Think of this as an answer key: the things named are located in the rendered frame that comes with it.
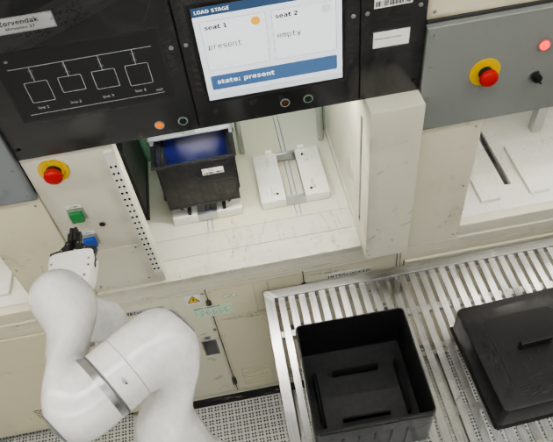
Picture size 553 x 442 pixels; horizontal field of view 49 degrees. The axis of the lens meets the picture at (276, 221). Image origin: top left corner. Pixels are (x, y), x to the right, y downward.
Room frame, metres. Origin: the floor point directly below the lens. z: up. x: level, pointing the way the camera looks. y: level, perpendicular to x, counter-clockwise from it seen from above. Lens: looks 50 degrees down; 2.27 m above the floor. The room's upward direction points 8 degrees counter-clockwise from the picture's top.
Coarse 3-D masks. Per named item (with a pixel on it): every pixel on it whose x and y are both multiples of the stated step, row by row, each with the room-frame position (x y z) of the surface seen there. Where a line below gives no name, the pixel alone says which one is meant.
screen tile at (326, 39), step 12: (276, 12) 1.01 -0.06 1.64; (288, 12) 1.01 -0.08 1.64; (300, 12) 1.02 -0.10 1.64; (312, 12) 1.02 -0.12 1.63; (276, 24) 1.01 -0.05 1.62; (288, 24) 1.01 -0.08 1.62; (300, 24) 1.02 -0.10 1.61; (312, 24) 1.02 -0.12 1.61; (324, 24) 1.02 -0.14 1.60; (312, 36) 1.02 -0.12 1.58; (324, 36) 1.02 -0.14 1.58; (276, 48) 1.01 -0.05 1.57; (288, 48) 1.01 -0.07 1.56; (300, 48) 1.02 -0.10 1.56; (312, 48) 1.02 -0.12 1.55; (324, 48) 1.02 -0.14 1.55; (336, 48) 1.02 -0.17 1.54
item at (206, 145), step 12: (204, 132) 1.35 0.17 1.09; (216, 132) 1.35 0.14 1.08; (168, 144) 1.34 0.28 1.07; (180, 144) 1.34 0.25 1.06; (192, 144) 1.35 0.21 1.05; (204, 144) 1.35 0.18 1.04; (216, 144) 1.35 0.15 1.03; (168, 156) 1.34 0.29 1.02; (180, 156) 1.34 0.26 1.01; (192, 156) 1.35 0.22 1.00; (204, 156) 1.35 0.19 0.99
